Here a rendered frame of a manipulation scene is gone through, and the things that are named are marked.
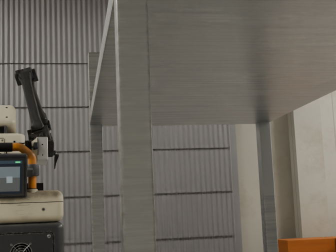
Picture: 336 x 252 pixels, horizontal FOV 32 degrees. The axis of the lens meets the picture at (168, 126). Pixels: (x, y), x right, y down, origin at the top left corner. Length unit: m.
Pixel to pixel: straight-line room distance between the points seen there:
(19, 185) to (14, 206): 0.09
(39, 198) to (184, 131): 3.88
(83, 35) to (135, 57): 5.67
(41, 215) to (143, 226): 1.84
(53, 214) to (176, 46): 1.66
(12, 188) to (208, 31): 1.70
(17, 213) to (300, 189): 4.30
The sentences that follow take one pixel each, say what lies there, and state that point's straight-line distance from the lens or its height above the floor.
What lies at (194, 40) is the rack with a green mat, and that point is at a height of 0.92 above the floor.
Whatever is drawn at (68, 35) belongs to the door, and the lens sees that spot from 6.23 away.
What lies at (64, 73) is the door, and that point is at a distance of 6.12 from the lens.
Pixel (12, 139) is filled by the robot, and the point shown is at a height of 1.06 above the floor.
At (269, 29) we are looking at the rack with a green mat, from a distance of 0.73.
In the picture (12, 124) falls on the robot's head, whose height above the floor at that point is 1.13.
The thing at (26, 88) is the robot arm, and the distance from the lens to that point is 3.03.
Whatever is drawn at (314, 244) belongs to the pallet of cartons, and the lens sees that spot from 5.93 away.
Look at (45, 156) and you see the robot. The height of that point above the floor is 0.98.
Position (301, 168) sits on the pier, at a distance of 6.30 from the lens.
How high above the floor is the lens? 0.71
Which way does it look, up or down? 8 degrees up
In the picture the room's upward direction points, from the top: 2 degrees counter-clockwise
